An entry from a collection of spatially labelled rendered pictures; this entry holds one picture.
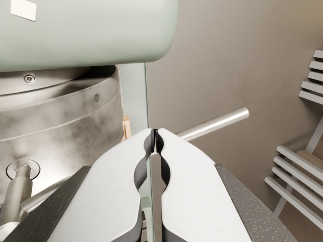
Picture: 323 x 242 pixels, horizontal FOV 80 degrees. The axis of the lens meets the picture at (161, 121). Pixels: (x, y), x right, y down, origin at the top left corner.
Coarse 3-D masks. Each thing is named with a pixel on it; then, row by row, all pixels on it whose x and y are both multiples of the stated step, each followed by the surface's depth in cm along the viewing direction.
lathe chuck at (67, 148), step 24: (120, 96) 36; (96, 120) 28; (120, 120) 35; (0, 144) 21; (24, 144) 22; (48, 144) 23; (72, 144) 26; (96, 144) 29; (0, 168) 22; (48, 168) 25; (72, 168) 27; (0, 192) 23
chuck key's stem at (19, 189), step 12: (24, 168) 23; (12, 180) 20; (24, 180) 21; (12, 192) 19; (24, 192) 19; (12, 204) 18; (0, 216) 17; (12, 216) 17; (24, 216) 17; (0, 228) 16; (12, 228) 16; (0, 240) 16
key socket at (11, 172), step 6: (12, 162) 22; (18, 162) 23; (24, 162) 23; (30, 162) 23; (36, 162) 24; (12, 168) 23; (36, 168) 24; (12, 174) 23; (30, 174) 24; (36, 174) 24
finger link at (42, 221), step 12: (84, 168) 9; (72, 180) 8; (60, 192) 8; (72, 192) 8; (48, 204) 7; (60, 204) 7; (36, 216) 7; (48, 216) 7; (60, 216) 7; (24, 228) 6; (36, 228) 6; (48, 228) 6; (12, 240) 6; (24, 240) 6; (36, 240) 6
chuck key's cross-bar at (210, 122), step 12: (240, 108) 18; (216, 120) 18; (228, 120) 18; (240, 120) 19; (180, 132) 19; (192, 132) 18; (204, 132) 18; (60, 180) 19; (48, 192) 18; (24, 204) 18; (36, 204) 18
